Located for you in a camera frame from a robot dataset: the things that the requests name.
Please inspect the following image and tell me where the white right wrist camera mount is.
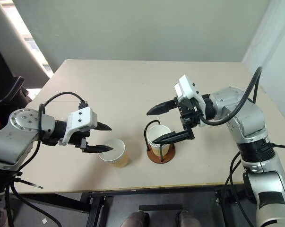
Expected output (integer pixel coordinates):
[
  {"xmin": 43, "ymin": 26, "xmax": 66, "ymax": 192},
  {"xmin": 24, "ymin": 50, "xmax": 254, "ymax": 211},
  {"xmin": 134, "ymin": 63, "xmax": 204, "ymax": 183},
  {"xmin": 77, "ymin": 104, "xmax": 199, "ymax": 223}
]
[{"xmin": 173, "ymin": 74, "xmax": 206, "ymax": 119}]

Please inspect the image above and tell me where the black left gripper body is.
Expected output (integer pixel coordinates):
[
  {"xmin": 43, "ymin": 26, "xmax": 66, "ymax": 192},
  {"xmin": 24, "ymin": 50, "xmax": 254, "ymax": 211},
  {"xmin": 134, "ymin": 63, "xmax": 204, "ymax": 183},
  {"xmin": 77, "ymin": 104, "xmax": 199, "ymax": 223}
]
[{"xmin": 69, "ymin": 129, "xmax": 91, "ymax": 150}]

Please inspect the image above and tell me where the window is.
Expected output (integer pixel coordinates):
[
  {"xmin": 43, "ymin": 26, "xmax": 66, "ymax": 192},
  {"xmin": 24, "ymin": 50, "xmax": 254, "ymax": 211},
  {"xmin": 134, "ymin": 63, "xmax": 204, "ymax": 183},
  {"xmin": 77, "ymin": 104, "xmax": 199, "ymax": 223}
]
[{"xmin": 1, "ymin": 0, "xmax": 55, "ymax": 74}]

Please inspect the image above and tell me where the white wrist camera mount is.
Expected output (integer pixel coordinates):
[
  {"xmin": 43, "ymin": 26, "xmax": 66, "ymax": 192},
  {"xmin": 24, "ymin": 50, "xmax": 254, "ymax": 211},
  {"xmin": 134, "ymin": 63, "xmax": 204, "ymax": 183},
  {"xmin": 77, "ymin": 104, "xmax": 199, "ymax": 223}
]
[
  {"xmin": 61, "ymin": 106, "xmax": 98, "ymax": 145},
  {"xmin": 173, "ymin": 74, "xmax": 206, "ymax": 119}
]

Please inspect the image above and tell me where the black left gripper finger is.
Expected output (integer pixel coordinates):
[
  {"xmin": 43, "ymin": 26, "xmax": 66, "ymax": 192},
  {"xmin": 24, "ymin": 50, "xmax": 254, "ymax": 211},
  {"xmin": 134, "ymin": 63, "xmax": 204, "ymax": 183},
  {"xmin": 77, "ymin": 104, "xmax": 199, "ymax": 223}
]
[
  {"xmin": 81, "ymin": 144, "xmax": 114, "ymax": 154},
  {"xmin": 96, "ymin": 121, "xmax": 112, "ymax": 132}
]

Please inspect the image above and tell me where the wire cup holder wooden base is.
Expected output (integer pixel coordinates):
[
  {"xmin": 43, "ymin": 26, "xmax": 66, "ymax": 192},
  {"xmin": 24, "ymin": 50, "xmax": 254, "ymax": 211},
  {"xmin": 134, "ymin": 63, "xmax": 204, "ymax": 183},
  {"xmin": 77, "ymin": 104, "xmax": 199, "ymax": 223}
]
[{"xmin": 143, "ymin": 120, "xmax": 176, "ymax": 164}]

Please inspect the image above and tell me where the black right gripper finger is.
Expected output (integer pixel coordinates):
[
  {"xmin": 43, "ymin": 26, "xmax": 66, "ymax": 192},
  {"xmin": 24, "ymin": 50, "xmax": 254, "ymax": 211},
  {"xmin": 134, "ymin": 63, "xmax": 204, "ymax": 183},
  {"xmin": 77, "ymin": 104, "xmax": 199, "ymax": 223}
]
[
  {"xmin": 146, "ymin": 98, "xmax": 179, "ymax": 116},
  {"xmin": 151, "ymin": 130, "xmax": 195, "ymax": 144}
]

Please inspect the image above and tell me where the dark brown rounded shape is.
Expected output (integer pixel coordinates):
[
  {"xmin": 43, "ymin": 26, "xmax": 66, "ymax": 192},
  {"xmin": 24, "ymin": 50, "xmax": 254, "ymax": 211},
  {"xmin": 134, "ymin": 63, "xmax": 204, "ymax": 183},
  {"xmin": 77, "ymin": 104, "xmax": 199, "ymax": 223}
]
[{"xmin": 120, "ymin": 211, "xmax": 150, "ymax": 227}]

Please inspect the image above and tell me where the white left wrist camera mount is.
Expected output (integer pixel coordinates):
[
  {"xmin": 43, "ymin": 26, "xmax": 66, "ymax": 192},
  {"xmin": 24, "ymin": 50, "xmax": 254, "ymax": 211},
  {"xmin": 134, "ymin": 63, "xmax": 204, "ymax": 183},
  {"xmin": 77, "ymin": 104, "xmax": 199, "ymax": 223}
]
[{"xmin": 61, "ymin": 106, "xmax": 98, "ymax": 145}]

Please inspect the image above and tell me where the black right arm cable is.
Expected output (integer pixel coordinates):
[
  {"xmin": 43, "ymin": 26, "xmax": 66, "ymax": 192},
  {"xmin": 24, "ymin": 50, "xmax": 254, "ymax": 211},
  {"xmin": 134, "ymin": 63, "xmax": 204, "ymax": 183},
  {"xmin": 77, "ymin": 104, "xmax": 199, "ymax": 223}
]
[{"xmin": 199, "ymin": 66, "xmax": 263, "ymax": 125}]

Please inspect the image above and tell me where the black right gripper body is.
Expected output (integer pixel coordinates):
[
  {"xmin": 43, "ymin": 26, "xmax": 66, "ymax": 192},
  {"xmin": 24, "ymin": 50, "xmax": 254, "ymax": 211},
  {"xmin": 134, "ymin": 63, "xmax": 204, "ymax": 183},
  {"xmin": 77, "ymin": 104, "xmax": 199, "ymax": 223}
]
[{"xmin": 174, "ymin": 96, "xmax": 202, "ymax": 132}]

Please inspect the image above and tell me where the black metal table frame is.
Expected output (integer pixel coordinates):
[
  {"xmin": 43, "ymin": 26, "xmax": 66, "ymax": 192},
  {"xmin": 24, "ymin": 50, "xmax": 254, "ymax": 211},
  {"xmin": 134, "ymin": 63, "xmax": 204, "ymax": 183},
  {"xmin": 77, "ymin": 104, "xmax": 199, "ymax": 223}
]
[{"xmin": 13, "ymin": 185, "xmax": 230, "ymax": 227}]

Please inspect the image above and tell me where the black cable tie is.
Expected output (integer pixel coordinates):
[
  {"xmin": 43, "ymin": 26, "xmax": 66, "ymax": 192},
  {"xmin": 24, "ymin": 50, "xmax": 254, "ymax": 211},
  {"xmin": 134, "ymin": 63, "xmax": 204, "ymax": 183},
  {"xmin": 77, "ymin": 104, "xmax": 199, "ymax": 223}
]
[{"xmin": 14, "ymin": 177, "xmax": 44, "ymax": 190}]

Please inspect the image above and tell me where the white yellow paper cup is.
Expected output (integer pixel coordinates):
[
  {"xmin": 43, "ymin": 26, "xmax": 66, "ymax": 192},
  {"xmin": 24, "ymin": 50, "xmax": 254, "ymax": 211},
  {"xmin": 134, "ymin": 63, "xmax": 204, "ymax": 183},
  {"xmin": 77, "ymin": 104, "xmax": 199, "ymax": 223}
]
[
  {"xmin": 146, "ymin": 125, "xmax": 172, "ymax": 157},
  {"xmin": 98, "ymin": 138, "xmax": 129, "ymax": 168}
]

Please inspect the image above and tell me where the black chair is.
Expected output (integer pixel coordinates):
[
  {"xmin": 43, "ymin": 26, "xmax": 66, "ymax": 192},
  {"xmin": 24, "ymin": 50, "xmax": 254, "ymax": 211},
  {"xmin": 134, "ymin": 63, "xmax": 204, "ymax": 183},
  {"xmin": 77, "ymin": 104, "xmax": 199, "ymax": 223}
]
[{"xmin": 0, "ymin": 39, "xmax": 32, "ymax": 133}]

